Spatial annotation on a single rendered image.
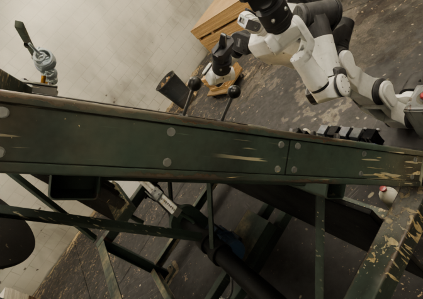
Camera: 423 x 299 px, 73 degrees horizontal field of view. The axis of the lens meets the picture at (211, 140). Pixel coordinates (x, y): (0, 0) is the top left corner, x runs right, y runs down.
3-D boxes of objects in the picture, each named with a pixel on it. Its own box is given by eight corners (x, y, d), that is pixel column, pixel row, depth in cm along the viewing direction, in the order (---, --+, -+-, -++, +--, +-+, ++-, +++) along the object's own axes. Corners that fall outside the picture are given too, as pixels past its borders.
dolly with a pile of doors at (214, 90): (248, 72, 454) (231, 54, 436) (231, 98, 440) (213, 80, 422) (226, 78, 506) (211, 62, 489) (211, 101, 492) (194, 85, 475)
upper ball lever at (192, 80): (189, 126, 78) (206, 81, 71) (176, 124, 76) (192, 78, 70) (186, 118, 81) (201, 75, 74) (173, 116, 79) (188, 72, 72)
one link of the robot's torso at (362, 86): (367, 86, 169) (317, 47, 147) (398, 84, 154) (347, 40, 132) (359, 110, 168) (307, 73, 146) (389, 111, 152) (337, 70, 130)
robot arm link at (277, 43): (263, 36, 83) (279, 61, 90) (294, 10, 80) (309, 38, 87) (249, 21, 90) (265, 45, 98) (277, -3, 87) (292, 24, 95)
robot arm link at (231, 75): (214, 74, 127) (214, 89, 137) (237, 68, 128) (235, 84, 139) (208, 55, 132) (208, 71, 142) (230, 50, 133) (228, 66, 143)
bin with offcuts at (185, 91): (201, 90, 564) (177, 68, 535) (187, 111, 550) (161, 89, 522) (189, 93, 608) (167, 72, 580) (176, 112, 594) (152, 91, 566)
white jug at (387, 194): (408, 200, 169) (394, 182, 161) (401, 214, 167) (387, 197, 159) (391, 196, 178) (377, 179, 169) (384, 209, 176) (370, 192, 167)
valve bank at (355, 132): (408, 150, 127) (386, 116, 117) (394, 176, 124) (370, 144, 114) (318, 138, 171) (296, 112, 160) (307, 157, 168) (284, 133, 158)
